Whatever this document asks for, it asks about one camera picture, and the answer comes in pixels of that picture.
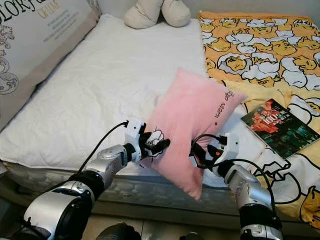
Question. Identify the pink pillow with fist print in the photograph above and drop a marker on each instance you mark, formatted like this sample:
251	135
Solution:
185	125

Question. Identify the dark book with red cover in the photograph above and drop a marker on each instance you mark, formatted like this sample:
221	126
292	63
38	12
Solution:
282	127

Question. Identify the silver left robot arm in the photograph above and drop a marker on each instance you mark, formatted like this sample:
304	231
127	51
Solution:
70	200

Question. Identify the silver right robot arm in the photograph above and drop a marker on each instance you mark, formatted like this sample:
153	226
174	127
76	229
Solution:
250	192

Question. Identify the bed with white mattress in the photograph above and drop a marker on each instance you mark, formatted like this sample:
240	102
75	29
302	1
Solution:
105	85

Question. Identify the dark robot right leg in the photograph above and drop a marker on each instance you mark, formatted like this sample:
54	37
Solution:
190	237

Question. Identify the dark robot leg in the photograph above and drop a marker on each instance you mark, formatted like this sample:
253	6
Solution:
190	237
117	232

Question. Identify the dark robot left leg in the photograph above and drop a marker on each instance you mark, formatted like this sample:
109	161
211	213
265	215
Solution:
117	232

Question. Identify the yellow cartoon egg blanket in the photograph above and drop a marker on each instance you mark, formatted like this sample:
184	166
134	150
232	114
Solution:
260	50

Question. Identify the beige plush toy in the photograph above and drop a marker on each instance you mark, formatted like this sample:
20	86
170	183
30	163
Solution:
157	13

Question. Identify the white ornament printed panel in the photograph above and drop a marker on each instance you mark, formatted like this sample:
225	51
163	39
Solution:
40	40

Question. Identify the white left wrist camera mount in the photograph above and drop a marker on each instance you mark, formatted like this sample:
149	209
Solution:
134	137

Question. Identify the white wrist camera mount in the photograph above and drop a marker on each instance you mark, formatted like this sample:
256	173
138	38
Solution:
134	137
232	147

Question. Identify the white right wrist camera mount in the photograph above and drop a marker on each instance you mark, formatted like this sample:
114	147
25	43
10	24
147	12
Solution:
232	147

